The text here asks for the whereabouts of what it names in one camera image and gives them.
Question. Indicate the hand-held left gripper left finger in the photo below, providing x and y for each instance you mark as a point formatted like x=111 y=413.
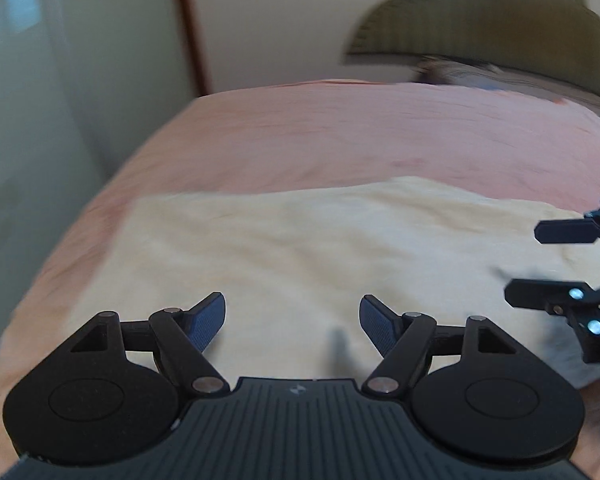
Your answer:
x=210 y=317

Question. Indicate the green quilted headboard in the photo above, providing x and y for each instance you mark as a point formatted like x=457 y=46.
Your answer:
x=480 y=20

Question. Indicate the pink blanket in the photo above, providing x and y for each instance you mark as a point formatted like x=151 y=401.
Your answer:
x=330 y=130

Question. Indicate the brown wooden door frame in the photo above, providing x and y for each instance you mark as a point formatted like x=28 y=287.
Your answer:
x=192 y=35

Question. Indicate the white wardrobe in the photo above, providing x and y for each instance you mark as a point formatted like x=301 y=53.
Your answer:
x=55 y=85

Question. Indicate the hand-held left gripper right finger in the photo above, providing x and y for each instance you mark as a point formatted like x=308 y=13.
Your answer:
x=375 y=320

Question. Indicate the grey bedding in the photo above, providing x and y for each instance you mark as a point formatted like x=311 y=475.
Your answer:
x=480 y=76

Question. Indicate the cream pants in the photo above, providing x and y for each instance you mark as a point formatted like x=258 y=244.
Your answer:
x=300 y=250

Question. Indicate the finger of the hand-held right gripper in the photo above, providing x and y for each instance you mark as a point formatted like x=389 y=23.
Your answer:
x=535 y=294
x=562 y=231

